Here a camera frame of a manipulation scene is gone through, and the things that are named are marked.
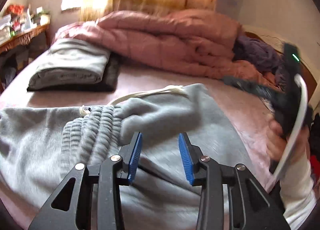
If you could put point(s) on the carved wooden desk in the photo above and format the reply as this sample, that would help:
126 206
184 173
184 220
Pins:
25 35

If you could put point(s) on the stack of books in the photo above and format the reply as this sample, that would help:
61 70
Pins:
41 17

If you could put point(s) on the light grey pants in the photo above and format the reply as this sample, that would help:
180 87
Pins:
37 145

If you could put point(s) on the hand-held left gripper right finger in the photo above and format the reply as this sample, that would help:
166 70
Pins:
186 162

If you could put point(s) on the person's right forearm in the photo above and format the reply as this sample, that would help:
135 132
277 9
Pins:
297 195

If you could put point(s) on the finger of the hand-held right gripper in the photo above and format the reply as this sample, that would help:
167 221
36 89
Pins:
257 89

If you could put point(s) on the pink quilt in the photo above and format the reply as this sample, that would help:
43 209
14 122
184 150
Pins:
162 37

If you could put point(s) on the dark grey pants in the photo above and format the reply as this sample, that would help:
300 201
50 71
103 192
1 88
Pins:
112 74

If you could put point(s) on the stack of papers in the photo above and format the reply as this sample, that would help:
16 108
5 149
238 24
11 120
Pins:
5 29

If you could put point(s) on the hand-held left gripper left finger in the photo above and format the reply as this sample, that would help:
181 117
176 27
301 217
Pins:
135 160

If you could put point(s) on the red cardboard box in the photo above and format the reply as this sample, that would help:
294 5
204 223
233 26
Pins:
15 8

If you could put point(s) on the purple fleece blanket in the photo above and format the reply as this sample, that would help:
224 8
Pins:
257 52

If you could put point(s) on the person's right hand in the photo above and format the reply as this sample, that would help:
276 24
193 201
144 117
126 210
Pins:
276 142

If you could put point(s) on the olive grey pants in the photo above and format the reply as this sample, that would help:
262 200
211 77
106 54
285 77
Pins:
72 59

